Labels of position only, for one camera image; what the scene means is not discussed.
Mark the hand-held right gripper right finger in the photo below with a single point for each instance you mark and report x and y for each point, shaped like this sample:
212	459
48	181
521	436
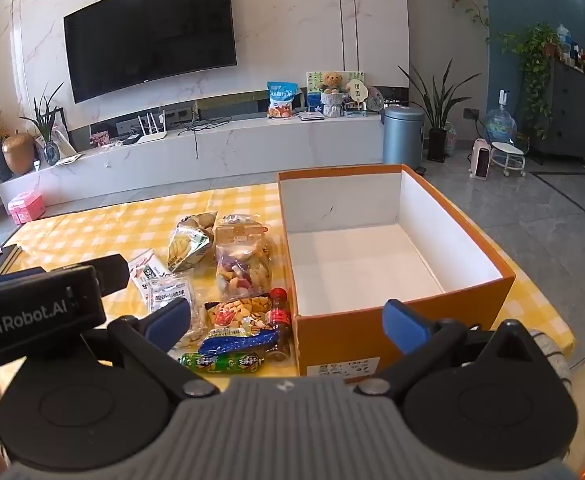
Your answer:
406	326

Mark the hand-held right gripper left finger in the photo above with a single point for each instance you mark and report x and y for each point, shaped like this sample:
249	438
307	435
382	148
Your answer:
171	319

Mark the white yogurt ball packet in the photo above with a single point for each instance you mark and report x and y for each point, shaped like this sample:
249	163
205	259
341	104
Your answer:
170	287

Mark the orange cardboard box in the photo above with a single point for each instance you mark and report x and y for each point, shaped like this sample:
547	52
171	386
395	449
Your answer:
352	340

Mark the white spicy strip packet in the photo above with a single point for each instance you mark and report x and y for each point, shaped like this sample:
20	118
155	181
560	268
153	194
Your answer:
142	265

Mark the blue snack packet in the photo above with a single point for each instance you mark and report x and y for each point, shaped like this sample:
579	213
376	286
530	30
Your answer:
232	344

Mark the yellow waffle biscuit packet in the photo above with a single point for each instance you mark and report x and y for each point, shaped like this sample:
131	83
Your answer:
237	312

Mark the green sausage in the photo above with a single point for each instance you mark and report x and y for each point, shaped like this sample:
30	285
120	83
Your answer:
222	362

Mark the green white potato stick packet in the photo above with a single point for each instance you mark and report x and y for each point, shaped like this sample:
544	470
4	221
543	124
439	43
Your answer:
187	247

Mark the brown bread packet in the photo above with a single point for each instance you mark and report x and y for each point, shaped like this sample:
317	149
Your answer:
245	265

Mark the small cola bottle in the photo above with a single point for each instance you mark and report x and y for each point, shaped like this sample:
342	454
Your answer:
278	317

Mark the pink storage box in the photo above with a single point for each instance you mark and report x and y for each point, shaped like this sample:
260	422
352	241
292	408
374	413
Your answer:
25	207

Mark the yellow checked tablecloth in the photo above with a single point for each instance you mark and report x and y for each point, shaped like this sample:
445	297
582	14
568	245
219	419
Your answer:
97	225

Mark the grey striped cushion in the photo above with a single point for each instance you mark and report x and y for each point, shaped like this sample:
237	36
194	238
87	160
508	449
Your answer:
552	355

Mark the bronze round vase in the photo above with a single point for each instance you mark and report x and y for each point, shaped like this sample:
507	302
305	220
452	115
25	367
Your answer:
17	154

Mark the glass vase with green plant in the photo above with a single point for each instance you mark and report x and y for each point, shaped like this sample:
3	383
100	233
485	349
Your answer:
51	152

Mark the white paper bag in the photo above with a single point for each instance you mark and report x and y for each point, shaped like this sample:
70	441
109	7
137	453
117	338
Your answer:
61	144

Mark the white marble television console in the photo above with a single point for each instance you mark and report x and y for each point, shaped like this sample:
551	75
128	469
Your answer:
222	150

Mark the tall potted plant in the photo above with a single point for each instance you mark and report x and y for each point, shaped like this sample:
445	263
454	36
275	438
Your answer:
437	145

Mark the white router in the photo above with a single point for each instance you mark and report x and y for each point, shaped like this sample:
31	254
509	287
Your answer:
150	136

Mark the grey blue waste bin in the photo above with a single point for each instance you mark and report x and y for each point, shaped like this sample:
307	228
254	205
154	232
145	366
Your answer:
402	137

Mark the pink photo card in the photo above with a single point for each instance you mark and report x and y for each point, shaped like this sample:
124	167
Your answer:
100	139

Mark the white round stool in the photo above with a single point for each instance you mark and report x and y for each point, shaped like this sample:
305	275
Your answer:
507	151

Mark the blue water jug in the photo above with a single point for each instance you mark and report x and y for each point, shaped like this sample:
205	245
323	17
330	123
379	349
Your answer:
501	125

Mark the patterned round fan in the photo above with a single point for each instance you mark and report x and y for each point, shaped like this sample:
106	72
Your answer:
375	98

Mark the round paper fan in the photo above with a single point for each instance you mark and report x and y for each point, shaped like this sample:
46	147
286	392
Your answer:
356	92

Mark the teddy bear bouquet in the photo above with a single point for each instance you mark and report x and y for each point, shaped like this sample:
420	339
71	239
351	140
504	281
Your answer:
332	95

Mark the large blue snack bag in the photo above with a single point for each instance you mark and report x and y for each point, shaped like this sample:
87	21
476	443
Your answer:
282	101

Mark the dark grey cabinet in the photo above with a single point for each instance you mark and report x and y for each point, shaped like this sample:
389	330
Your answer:
567	110

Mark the black flat television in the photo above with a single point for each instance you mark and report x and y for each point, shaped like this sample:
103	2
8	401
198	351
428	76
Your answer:
147	35

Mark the trailing vine plant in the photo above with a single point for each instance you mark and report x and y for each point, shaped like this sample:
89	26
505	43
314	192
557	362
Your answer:
537	45

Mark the row of cabinet ornaments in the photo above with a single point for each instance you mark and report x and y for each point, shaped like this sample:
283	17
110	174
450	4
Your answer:
579	55

